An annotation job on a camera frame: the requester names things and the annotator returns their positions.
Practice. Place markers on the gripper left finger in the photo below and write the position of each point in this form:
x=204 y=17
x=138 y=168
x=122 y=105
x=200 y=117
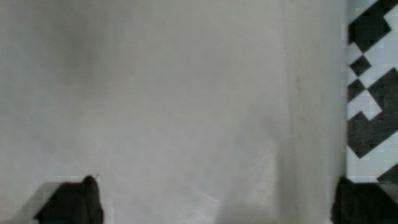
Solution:
x=73 y=205

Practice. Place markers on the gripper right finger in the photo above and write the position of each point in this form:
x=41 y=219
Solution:
x=362 y=204

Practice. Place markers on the white desk top tray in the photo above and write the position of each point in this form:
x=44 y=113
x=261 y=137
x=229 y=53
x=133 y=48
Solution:
x=177 y=96

